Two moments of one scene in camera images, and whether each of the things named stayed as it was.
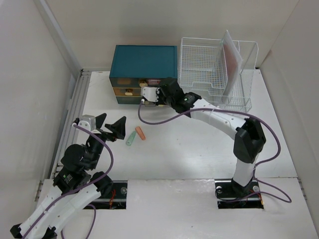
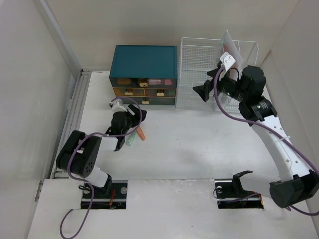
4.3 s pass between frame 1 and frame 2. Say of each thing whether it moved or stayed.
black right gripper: moved
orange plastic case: stayed
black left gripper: moved
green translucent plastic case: stayed
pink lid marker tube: stayed
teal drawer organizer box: stayed
